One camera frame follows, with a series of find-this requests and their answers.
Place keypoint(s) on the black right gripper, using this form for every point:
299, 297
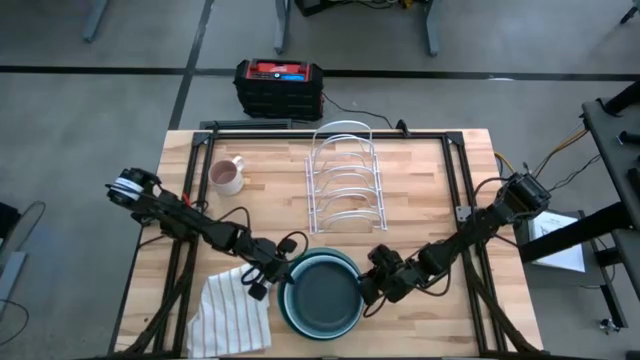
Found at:
395, 277

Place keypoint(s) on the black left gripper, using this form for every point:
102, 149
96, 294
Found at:
267, 257

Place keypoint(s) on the large green plate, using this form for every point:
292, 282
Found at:
330, 251

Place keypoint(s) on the cream ceramic mug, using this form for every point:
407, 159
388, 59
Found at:
226, 176

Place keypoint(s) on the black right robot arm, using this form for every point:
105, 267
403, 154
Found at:
480, 225

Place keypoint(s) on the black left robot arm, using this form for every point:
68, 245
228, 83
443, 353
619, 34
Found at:
175, 215

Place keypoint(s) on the white striped dish towel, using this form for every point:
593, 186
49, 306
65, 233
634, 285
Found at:
230, 315

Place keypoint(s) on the red and black power station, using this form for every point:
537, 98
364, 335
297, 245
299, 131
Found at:
280, 92

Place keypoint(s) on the white paper booklet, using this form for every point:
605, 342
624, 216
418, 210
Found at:
565, 260

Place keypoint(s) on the black stand beam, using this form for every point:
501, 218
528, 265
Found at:
575, 232

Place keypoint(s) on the small metal caster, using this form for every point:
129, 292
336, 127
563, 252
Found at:
609, 326

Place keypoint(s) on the grey metal desk leg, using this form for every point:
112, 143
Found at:
282, 25
433, 27
95, 20

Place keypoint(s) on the black equipment box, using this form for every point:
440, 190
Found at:
312, 6

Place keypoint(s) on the dark grey side workbench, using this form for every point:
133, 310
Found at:
607, 135

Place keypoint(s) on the small grey metal bracket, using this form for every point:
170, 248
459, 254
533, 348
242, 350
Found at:
464, 213

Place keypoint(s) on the black aluminium table frame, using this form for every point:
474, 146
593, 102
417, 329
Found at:
325, 135

